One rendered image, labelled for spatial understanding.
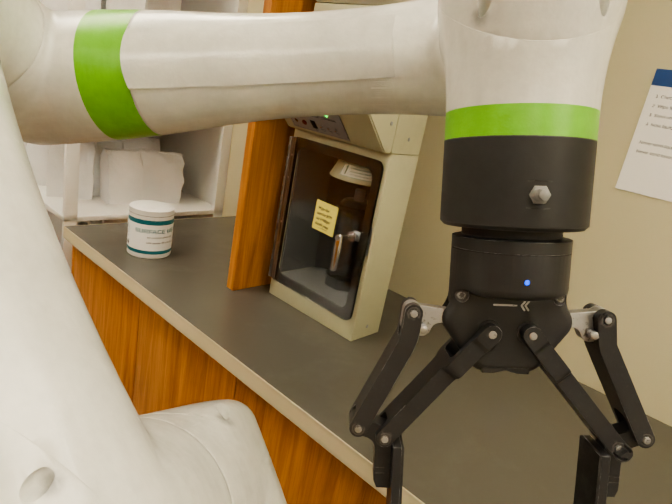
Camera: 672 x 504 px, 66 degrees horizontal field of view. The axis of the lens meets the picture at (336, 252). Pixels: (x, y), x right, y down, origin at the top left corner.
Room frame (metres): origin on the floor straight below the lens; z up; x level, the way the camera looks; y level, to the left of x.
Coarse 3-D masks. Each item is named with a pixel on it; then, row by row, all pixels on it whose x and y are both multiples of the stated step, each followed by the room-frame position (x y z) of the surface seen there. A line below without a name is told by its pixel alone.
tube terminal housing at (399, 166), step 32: (416, 128) 1.23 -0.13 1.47; (384, 160) 1.19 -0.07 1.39; (416, 160) 1.26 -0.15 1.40; (384, 192) 1.18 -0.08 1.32; (384, 224) 1.20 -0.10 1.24; (384, 256) 1.22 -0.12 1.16; (288, 288) 1.33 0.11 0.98; (384, 288) 1.25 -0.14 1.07; (320, 320) 1.25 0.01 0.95; (352, 320) 1.18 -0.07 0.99
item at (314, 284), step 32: (320, 160) 1.29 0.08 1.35; (352, 160) 1.23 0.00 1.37; (288, 192) 1.36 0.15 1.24; (320, 192) 1.28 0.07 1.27; (352, 192) 1.22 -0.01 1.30; (288, 224) 1.34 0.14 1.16; (352, 224) 1.20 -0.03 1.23; (288, 256) 1.33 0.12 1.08; (320, 256) 1.26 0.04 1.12; (352, 256) 1.19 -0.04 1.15; (320, 288) 1.24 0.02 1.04; (352, 288) 1.18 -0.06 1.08
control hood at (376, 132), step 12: (288, 120) 1.34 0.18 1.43; (348, 120) 1.16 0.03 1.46; (360, 120) 1.13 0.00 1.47; (372, 120) 1.11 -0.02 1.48; (384, 120) 1.14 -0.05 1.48; (396, 120) 1.17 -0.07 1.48; (312, 132) 1.31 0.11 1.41; (348, 132) 1.19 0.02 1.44; (360, 132) 1.16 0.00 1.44; (372, 132) 1.13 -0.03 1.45; (384, 132) 1.15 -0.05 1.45; (360, 144) 1.20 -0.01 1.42; (372, 144) 1.16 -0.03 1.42; (384, 144) 1.15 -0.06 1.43
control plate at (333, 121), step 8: (312, 120) 1.26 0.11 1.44; (320, 120) 1.24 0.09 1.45; (328, 120) 1.21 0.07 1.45; (336, 120) 1.19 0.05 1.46; (304, 128) 1.31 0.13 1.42; (312, 128) 1.29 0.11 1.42; (320, 128) 1.26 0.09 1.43; (336, 128) 1.21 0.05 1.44; (344, 128) 1.19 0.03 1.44; (336, 136) 1.24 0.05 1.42; (344, 136) 1.22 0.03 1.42
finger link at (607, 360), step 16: (592, 304) 0.34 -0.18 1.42; (608, 320) 0.32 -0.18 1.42; (608, 336) 0.32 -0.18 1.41; (592, 352) 0.33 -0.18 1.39; (608, 352) 0.31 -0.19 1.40; (608, 368) 0.31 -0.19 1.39; (624, 368) 0.31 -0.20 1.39; (608, 384) 0.32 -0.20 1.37; (624, 384) 0.31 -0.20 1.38; (608, 400) 0.33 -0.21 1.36; (624, 400) 0.31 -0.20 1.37; (624, 416) 0.31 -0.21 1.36; (640, 416) 0.31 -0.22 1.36; (640, 432) 0.31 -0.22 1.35
